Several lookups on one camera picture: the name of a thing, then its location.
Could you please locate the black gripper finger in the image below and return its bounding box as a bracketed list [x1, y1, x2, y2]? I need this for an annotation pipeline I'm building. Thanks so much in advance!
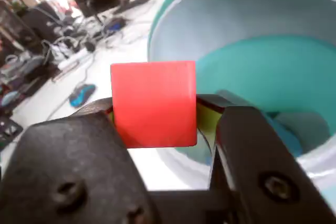
[0, 97, 161, 224]
[196, 94, 336, 224]

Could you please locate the red cube block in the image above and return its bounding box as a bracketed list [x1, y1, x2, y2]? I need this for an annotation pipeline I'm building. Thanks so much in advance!
[110, 60, 197, 148]

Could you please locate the teal whale shaped bin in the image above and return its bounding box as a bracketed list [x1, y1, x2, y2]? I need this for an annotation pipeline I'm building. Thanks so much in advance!
[146, 0, 336, 209]

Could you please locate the blue computer mouse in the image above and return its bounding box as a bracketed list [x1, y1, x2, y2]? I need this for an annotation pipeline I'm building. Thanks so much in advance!
[68, 83, 97, 108]

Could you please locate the white power strip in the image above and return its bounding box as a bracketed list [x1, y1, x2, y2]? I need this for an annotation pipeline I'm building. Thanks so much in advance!
[58, 50, 90, 70]

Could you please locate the black keyboard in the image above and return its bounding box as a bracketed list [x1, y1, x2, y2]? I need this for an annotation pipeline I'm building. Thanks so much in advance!
[112, 0, 159, 15]

